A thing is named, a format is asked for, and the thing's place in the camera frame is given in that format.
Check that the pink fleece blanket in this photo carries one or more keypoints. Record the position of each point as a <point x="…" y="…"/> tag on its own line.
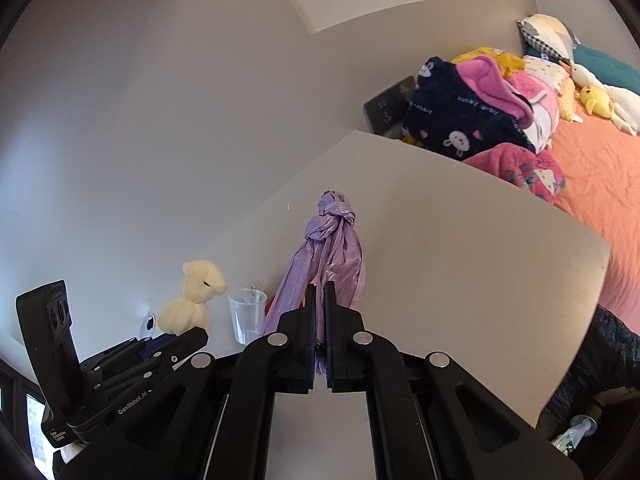
<point x="487" y="82"/>

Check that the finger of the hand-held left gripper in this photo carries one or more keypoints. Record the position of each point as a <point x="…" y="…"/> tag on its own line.
<point x="125" y="351"/>
<point x="175" y="347"/>

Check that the purple plastic bag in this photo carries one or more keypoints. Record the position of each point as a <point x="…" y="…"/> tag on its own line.
<point x="332" y="260"/>

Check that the teal cushion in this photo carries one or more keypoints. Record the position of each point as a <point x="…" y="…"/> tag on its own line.
<point x="605" y="65"/>

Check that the white printed pillow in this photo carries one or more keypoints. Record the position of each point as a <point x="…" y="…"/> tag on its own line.
<point x="547" y="70"/>

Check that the round metal wall grommet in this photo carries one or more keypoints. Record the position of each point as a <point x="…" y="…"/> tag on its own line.
<point x="149" y="324"/>

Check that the yellow cloth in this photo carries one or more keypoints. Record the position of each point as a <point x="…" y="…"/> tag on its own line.
<point x="505" y="62"/>

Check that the black trash bag bin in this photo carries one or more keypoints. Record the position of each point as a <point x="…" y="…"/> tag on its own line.
<point x="600" y="355"/>

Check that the clear plastic cup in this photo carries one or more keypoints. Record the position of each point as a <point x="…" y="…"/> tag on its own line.
<point x="246" y="316"/>

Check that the small cream plush toy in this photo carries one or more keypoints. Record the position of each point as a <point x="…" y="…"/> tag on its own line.
<point x="192" y="302"/>

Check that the navy rabbit print blanket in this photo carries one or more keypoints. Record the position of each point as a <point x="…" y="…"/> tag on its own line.
<point x="465" y="120"/>

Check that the yellow duck plush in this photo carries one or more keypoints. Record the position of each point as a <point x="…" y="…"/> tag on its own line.
<point x="595" y="101"/>

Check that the pink printed blanket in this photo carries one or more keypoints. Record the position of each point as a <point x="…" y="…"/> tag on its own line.
<point x="505" y="167"/>

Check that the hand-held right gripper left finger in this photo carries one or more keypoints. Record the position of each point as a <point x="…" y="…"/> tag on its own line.
<point x="299" y="342"/>

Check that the patchwork pillow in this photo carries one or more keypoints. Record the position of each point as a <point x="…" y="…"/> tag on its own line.
<point x="545" y="30"/>

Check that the orange bedsheet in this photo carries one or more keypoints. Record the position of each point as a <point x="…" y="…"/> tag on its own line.
<point x="600" y="185"/>

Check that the cream dotted pillow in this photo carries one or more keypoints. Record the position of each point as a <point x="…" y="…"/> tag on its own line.
<point x="568" y="101"/>

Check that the dark wall socket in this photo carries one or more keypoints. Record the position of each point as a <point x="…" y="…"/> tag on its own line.
<point x="385" y="107"/>

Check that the white milk bottle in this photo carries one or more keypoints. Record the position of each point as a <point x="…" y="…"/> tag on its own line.
<point x="575" y="435"/>

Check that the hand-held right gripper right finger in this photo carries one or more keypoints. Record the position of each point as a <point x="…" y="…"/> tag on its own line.
<point x="341" y="345"/>

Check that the white goose plush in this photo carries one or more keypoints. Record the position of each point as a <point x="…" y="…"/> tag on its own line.
<point x="625" y="106"/>

